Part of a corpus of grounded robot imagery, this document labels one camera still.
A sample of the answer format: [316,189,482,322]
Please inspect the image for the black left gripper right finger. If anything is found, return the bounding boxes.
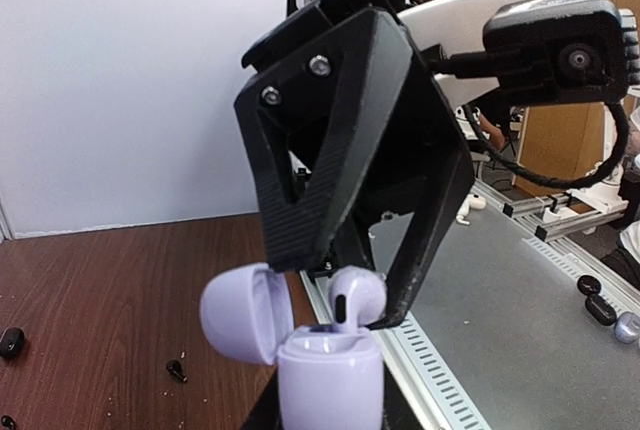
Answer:
[382,400,415,430]

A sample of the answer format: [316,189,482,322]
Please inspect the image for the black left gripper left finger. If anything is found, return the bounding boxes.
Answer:
[241,370,283,430]

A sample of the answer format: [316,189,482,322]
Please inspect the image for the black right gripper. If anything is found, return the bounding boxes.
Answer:
[233,0,474,332]

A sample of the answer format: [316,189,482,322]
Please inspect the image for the lilac earbud charging case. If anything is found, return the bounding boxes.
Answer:
[199,263,384,429]

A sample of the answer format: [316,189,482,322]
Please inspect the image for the lilac wireless earbud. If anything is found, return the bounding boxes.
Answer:
[329,266,387,334]

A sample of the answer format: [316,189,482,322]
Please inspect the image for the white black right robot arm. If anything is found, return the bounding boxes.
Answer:
[234,0,520,329]

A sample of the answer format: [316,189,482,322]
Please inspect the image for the black earbud near case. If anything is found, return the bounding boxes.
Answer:
[165,359,188,383]

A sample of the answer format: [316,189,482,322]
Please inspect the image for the black earbud charging case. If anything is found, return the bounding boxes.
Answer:
[0,327,26,360]

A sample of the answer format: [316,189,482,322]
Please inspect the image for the dark earbud cases on bench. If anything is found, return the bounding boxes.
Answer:
[576,275,639,345]

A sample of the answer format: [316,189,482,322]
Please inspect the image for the black earbud front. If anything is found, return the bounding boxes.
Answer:
[0,415,16,430]

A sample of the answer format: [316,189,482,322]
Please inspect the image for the aluminium front rail frame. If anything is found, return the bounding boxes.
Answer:
[299,179,640,430]

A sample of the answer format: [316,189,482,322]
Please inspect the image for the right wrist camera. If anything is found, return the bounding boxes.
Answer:
[429,0,639,106]

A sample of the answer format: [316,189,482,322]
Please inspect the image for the black right camera cable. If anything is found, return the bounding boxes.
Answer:
[464,99,631,190]

